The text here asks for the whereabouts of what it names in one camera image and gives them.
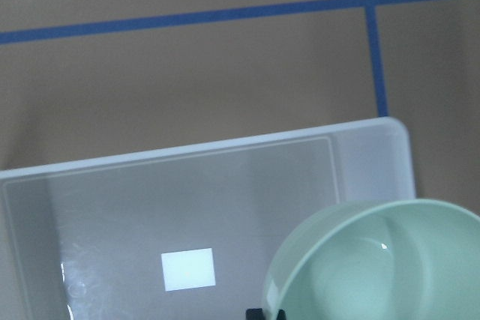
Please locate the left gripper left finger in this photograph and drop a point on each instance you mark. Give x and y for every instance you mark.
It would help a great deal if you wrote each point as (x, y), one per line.
(254, 314)

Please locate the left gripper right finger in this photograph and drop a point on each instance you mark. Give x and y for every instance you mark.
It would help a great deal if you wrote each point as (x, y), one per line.
(281, 315)

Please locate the green ceramic bowl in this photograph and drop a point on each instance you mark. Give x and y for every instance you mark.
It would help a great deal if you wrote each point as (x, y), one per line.
(411, 259)

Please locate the translucent white plastic box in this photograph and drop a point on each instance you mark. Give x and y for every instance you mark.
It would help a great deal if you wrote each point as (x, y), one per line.
(186, 232)

